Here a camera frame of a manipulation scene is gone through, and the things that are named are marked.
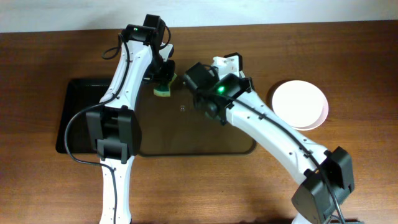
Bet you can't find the green and yellow sponge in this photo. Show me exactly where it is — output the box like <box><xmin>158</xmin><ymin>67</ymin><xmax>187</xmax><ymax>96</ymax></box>
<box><xmin>153</xmin><ymin>73</ymin><xmax>177</xmax><ymax>98</ymax></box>

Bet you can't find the white plate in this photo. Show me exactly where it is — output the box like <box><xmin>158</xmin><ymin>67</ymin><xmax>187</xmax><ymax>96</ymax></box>
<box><xmin>271</xmin><ymin>80</ymin><xmax>326</xmax><ymax>125</ymax></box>
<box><xmin>289</xmin><ymin>97</ymin><xmax>329</xmax><ymax>131</ymax></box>

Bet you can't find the pale grey plate top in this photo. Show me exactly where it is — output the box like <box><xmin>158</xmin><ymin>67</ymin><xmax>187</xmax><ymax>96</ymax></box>
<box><xmin>211</xmin><ymin>52</ymin><xmax>245</xmax><ymax>80</ymax></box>

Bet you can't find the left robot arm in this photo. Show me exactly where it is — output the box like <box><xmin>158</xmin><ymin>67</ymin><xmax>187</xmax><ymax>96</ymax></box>
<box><xmin>85</xmin><ymin>14</ymin><xmax>177</xmax><ymax>223</ymax></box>

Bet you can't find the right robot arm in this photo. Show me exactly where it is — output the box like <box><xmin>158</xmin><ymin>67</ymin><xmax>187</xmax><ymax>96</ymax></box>
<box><xmin>182</xmin><ymin>63</ymin><xmax>354</xmax><ymax>223</ymax></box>

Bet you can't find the brown translucent serving tray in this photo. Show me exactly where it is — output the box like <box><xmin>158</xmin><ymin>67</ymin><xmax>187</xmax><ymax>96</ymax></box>
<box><xmin>136</xmin><ymin>78</ymin><xmax>256</xmax><ymax>157</ymax></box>

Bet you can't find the black rectangular sponge tray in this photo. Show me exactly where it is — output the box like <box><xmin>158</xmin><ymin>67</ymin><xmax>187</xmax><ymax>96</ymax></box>
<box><xmin>55</xmin><ymin>78</ymin><xmax>111</xmax><ymax>154</ymax></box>

